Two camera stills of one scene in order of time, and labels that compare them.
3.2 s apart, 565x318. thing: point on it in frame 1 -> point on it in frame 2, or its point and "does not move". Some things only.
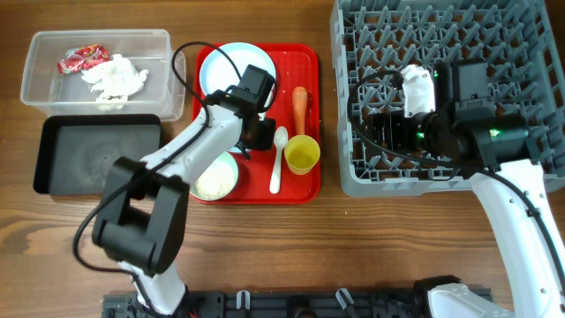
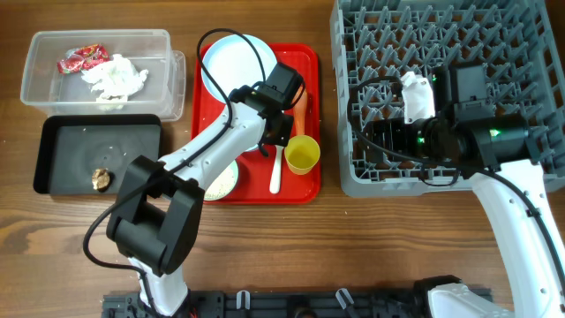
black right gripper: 384,132 does not move
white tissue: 115,79 does not move
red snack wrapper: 79,59 does not move
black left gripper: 267,140 -> 284,135
